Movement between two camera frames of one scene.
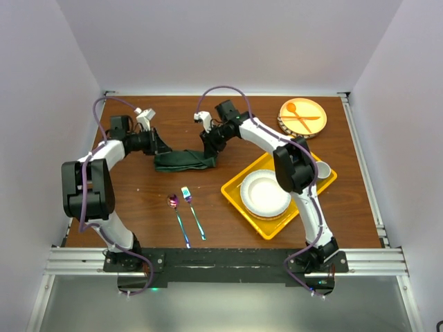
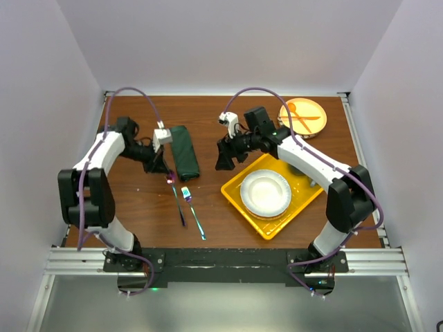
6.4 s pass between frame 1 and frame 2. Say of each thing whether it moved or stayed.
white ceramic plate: stayed
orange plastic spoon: stayed
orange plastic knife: stayed
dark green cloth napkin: moved
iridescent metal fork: stayed
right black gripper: moved
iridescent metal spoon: moved
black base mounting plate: stayed
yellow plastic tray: stayed
